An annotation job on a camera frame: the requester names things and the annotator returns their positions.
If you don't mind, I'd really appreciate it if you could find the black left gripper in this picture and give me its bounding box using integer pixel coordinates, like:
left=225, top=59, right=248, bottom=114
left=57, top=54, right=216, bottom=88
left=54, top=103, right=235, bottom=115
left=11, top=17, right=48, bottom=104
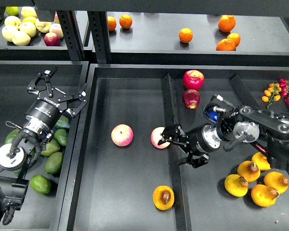
left=25, top=66, right=87, bottom=127

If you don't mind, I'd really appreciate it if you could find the pink apple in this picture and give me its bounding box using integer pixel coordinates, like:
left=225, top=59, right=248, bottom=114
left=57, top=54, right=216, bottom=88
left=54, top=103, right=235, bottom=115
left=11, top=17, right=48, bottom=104
left=111, top=124, right=133, bottom=147
left=151, top=127, right=171, bottom=149

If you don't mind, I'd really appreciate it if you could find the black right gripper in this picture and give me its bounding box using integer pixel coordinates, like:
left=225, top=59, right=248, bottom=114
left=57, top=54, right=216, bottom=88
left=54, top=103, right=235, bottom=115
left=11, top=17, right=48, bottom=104
left=158, top=124, right=222, bottom=168

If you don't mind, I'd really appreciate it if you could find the green lime on shelf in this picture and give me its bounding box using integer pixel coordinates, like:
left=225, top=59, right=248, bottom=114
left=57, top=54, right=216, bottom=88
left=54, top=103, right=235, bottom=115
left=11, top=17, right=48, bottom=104
left=5, top=6, right=19, bottom=16

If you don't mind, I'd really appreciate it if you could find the black shelf post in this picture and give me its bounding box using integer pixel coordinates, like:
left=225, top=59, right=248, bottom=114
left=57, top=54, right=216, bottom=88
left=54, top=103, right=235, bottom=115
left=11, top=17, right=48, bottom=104
left=87, top=11, right=112, bottom=64
left=56, top=10, right=85, bottom=61

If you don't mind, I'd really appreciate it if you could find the pink apple right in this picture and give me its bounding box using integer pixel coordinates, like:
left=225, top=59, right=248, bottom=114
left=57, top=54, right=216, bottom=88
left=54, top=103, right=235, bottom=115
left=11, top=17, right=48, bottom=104
left=151, top=127, right=171, bottom=149

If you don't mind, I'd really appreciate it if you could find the black centre tray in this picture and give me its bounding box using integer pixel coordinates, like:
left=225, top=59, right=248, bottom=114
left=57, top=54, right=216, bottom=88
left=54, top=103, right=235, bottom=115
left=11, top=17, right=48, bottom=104
left=72, top=65, right=289, bottom=231

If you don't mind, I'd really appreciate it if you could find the orange cherry tomato bunch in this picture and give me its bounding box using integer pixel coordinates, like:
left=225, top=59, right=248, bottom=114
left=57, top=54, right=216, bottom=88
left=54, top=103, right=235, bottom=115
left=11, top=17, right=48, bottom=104
left=262, top=83, right=281, bottom=109

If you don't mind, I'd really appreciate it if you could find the pink apple left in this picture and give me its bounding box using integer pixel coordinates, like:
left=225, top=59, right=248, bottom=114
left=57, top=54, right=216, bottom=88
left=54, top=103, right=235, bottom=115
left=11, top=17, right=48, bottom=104
left=111, top=124, right=133, bottom=147

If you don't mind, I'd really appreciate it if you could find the pale yellow apple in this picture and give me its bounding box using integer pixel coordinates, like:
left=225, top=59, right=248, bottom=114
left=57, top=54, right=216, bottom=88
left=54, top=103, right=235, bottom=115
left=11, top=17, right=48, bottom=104
left=19, top=22, right=37, bottom=38
left=4, top=15, right=21, bottom=28
left=12, top=31, right=31, bottom=46
left=1, top=26, right=18, bottom=42
left=35, top=19, right=52, bottom=33

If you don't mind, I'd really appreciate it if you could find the pink peach on shelf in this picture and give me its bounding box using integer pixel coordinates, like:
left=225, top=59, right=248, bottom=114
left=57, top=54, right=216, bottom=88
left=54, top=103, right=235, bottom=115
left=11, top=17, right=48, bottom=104
left=49, top=23, right=64, bottom=39

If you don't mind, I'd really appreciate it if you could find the black angled tray divider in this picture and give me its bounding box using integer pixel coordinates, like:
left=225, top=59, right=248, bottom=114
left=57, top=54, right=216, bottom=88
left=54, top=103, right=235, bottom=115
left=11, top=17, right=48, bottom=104
left=229, top=74, right=260, bottom=109

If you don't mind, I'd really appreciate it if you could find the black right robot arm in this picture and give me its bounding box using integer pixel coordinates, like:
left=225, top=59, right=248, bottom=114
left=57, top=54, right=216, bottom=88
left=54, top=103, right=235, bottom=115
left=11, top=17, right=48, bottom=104
left=158, top=95, right=289, bottom=170

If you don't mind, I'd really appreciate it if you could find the red apple on shelf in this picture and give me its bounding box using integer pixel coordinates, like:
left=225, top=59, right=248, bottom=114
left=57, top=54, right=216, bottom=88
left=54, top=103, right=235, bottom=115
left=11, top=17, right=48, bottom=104
left=44, top=32, right=61, bottom=46

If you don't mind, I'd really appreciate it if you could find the green avocado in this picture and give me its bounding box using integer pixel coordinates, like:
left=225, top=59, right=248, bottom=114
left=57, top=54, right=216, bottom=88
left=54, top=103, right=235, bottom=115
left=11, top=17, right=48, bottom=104
left=55, top=115, right=70, bottom=129
left=44, top=152, right=64, bottom=174
left=41, top=139, right=60, bottom=156
left=30, top=174, right=52, bottom=194
left=54, top=128, right=68, bottom=147
left=5, top=129, right=20, bottom=144

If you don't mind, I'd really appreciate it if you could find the bright red apple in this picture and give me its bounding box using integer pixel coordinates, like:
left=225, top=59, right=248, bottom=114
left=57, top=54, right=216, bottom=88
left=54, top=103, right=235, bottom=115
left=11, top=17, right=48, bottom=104
left=183, top=70, right=205, bottom=90

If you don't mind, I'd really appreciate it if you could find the black tray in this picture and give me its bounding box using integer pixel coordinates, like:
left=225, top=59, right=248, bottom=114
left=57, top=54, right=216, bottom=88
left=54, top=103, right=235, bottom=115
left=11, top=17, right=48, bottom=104
left=0, top=61, right=92, bottom=231
left=72, top=65, right=289, bottom=231

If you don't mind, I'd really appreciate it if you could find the dark red apple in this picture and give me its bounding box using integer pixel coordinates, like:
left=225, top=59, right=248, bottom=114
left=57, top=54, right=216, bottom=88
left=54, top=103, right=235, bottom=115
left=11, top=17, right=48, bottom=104
left=182, top=90, right=200, bottom=109

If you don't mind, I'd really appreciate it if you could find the black left tray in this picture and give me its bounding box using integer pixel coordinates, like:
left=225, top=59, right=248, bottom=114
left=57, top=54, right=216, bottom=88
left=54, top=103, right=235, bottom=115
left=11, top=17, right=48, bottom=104
left=0, top=61, right=92, bottom=231

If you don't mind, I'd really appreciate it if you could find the green avocado in tray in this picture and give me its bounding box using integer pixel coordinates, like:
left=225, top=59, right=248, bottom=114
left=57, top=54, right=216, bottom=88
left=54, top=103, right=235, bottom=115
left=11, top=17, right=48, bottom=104
left=5, top=129, right=20, bottom=144
left=54, top=128, right=68, bottom=147
left=41, top=139, right=60, bottom=156
left=55, top=115, right=70, bottom=129
left=44, top=152, right=64, bottom=174

